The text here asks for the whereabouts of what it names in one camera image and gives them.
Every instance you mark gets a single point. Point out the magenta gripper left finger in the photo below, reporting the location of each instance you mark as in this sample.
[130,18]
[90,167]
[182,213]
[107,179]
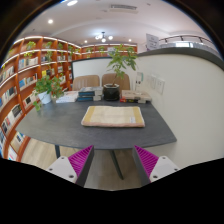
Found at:
[74,168]

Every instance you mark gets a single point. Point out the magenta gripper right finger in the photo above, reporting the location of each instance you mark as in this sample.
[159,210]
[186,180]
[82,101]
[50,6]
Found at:
[151,167]

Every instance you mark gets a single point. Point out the beige folded towel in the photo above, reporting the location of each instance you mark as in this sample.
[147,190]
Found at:
[111,116]

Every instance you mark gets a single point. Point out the white open book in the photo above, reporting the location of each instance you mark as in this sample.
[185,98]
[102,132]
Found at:
[69,96]

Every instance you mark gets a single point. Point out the red and beige book stack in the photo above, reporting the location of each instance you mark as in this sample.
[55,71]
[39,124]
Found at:
[135,96]

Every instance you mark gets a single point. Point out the dark blue book stack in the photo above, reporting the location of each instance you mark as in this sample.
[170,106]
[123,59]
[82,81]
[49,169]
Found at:
[90,94]

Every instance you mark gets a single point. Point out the leafy plant in white pot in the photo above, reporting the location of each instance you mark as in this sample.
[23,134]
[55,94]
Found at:
[46,88]

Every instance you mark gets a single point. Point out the left tan chair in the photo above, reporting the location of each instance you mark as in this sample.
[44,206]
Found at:
[85,81]

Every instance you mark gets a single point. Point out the tan chair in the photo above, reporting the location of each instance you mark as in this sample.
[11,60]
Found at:
[85,81]
[110,78]

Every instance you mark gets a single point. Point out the right tan chair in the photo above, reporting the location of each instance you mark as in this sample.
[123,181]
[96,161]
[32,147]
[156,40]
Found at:
[110,78]

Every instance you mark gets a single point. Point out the white projection board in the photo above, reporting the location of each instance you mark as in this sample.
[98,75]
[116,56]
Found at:
[90,66]

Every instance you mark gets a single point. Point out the tall plant in black pot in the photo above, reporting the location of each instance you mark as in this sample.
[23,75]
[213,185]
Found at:
[121,58]

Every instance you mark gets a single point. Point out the orange wooden bookshelf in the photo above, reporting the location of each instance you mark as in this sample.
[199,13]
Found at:
[29,59]

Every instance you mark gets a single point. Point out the white sign board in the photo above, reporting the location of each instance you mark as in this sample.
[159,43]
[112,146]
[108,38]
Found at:
[152,42]

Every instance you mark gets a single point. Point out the ceiling chandelier lamp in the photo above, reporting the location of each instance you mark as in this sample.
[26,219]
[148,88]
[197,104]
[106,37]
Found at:
[103,38]

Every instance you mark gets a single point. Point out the white wall switch panel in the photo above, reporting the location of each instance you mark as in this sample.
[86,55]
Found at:
[157,83]

